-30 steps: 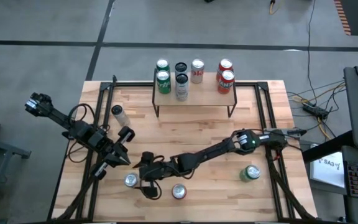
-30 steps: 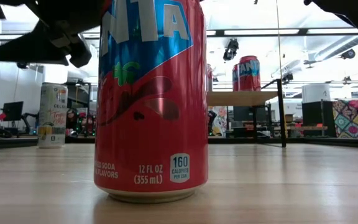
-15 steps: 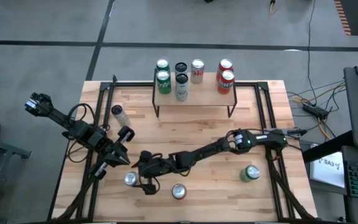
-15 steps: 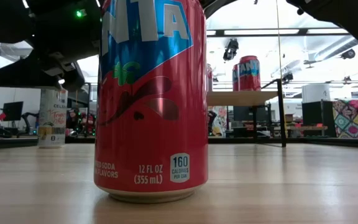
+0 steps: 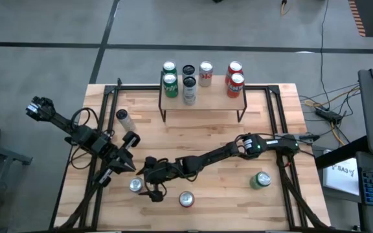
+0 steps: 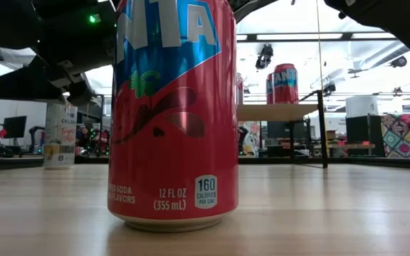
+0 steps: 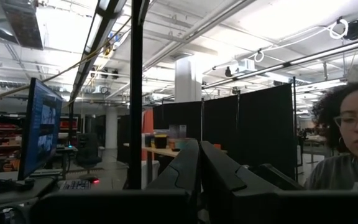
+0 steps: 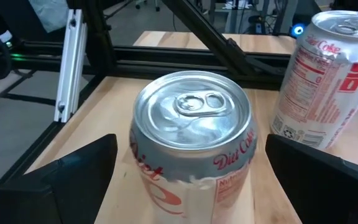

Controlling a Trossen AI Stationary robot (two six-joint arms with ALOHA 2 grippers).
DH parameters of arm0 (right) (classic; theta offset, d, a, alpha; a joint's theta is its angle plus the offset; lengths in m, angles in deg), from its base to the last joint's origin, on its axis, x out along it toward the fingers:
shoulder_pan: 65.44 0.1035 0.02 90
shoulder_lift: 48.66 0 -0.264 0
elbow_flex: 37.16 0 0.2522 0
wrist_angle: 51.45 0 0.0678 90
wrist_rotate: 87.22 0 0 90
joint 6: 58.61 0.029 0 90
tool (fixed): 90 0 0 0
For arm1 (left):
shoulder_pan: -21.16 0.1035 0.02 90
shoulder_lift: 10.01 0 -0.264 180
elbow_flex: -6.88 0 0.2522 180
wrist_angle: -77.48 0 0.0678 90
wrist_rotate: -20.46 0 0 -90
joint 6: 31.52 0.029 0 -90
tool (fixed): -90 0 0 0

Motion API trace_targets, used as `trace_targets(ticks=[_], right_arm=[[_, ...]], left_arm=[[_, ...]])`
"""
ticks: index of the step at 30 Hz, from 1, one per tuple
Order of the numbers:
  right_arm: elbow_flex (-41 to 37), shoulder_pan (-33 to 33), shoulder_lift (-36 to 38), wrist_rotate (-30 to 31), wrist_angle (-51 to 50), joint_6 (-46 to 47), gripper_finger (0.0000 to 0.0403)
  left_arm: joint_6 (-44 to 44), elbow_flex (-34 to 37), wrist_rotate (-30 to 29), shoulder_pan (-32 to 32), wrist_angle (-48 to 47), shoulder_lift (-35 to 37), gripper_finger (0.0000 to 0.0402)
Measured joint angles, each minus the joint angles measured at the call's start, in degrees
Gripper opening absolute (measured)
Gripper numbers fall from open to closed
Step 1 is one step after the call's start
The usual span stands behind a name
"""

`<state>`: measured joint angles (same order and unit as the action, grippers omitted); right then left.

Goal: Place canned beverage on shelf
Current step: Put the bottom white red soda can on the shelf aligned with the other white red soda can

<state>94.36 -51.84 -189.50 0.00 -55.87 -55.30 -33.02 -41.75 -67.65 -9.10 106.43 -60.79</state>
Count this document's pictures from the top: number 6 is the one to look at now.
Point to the black computer monitor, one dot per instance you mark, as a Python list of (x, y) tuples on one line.
[(14, 126)]

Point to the black cabinet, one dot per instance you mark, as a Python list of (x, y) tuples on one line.
[(363, 133)]

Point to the white Celsius Tropical Vibe can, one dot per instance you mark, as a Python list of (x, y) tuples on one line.
[(61, 135)]

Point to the person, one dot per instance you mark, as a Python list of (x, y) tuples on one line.
[(85, 138)]

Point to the silver Diet Coke can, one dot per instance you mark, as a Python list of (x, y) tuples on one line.
[(240, 89)]

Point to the colourful patchwork quilt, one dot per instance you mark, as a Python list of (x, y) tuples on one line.
[(406, 135)]

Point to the black ceiling camera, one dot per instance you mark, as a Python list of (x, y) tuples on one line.
[(265, 56), (399, 61)]

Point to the black aluminium table frame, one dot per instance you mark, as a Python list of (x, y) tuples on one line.
[(13, 163)]

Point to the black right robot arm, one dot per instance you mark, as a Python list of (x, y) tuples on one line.
[(386, 17)]

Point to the floral patterned cloth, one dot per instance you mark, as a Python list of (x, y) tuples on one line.
[(249, 138)]

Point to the white box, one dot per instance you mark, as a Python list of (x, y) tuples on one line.
[(361, 106)]

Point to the wooden shelf black metal frame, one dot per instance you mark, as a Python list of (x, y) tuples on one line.
[(276, 112)]

